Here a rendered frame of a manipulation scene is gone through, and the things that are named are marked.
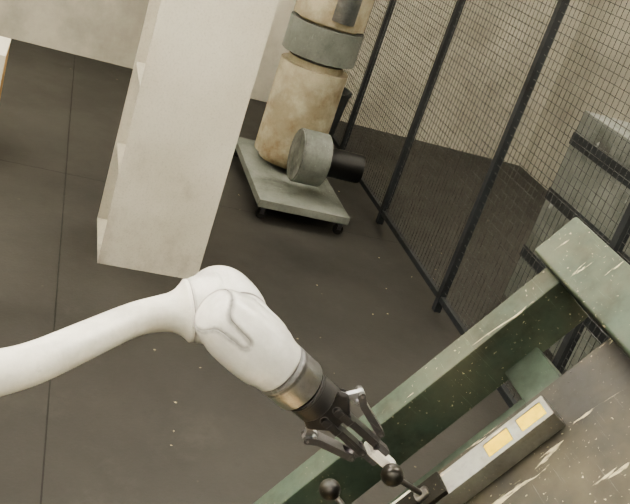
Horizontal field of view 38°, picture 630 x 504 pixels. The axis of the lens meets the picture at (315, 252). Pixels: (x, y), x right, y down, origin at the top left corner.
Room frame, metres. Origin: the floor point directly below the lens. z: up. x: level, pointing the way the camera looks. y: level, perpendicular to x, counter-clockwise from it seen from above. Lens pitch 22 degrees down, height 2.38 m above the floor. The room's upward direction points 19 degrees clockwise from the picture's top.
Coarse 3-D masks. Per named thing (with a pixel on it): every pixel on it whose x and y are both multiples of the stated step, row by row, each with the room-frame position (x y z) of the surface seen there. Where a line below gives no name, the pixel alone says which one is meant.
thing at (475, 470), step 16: (544, 400) 1.36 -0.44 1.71; (544, 416) 1.33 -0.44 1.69; (496, 432) 1.35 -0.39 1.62; (512, 432) 1.34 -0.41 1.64; (528, 432) 1.32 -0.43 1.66; (544, 432) 1.33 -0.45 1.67; (480, 448) 1.34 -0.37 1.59; (512, 448) 1.32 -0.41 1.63; (528, 448) 1.32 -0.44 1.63; (464, 464) 1.33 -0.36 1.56; (480, 464) 1.31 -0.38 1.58; (496, 464) 1.31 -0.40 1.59; (512, 464) 1.32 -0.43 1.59; (448, 480) 1.32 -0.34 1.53; (464, 480) 1.30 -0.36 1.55; (480, 480) 1.31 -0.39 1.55; (448, 496) 1.29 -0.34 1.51; (464, 496) 1.30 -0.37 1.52
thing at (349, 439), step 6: (324, 420) 1.22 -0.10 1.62; (324, 426) 1.22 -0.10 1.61; (330, 426) 1.22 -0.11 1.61; (336, 426) 1.23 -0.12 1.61; (342, 426) 1.26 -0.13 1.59; (336, 432) 1.23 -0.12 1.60; (342, 432) 1.24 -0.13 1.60; (348, 432) 1.26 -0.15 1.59; (342, 438) 1.24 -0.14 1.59; (348, 438) 1.24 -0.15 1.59; (354, 438) 1.26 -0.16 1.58; (348, 444) 1.24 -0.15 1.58; (354, 444) 1.25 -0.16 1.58; (354, 450) 1.25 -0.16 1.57; (360, 450) 1.25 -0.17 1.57; (360, 456) 1.25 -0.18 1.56
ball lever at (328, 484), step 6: (324, 480) 1.31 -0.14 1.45; (330, 480) 1.31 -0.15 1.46; (324, 486) 1.30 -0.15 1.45; (330, 486) 1.30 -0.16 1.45; (336, 486) 1.30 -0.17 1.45; (324, 492) 1.29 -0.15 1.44; (330, 492) 1.29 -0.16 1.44; (336, 492) 1.29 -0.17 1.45; (324, 498) 1.29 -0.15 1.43; (330, 498) 1.29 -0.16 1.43; (336, 498) 1.30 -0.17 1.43
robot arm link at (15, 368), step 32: (192, 288) 1.27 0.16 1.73; (256, 288) 1.31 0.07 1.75; (96, 320) 1.17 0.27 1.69; (128, 320) 1.20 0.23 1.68; (160, 320) 1.24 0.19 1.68; (192, 320) 1.24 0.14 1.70; (0, 352) 1.03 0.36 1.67; (32, 352) 1.05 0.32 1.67; (64, 352) 1.08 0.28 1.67; (96, 352) 1.14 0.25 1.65; (0, 384) 1.00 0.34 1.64; (32, 384) 1.04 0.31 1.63
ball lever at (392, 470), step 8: (392, 464) 1.25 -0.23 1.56; (384, 472) 1.24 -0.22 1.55; (392, 472) 1.24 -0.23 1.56; (400, 472) 1.24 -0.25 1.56; (384, 480) 1.24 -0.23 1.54; (392, 480) 1.23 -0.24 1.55; (400, 480) 1.24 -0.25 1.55; (408, 488) 1.27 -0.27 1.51; (416, 488) 1.29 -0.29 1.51; (424, 488) 1.30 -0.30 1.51; (416, 496) 1.30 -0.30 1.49; (424, 496) 1.29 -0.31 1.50
